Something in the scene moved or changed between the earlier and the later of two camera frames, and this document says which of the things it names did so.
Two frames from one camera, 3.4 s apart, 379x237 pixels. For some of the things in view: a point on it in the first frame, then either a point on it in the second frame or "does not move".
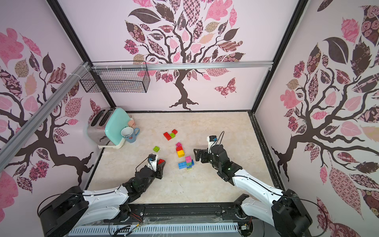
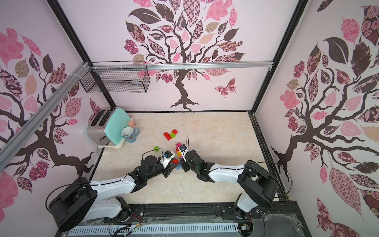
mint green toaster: x=104 y=127 does not move
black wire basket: x=118 y=77 does not move
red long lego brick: x=168 y=137 does not move
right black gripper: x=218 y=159 → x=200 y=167
